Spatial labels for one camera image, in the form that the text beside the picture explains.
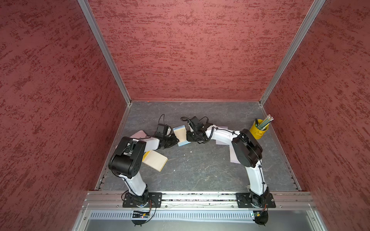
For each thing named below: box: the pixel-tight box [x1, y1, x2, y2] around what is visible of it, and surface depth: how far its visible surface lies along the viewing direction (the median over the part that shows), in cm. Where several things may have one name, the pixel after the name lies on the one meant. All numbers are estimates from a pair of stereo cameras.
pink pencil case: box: [129, 129, 147, 139], surface depth 101 cm
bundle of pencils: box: [257, 114, 275, 131], surface depth 92 cm
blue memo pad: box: [172, 125, 192, 147], surface depth 102 cm
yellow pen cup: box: [249, 119, 270, 140], surface depth 94 cm
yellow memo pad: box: [141, 150, 169, 173], surface depth 89 cm
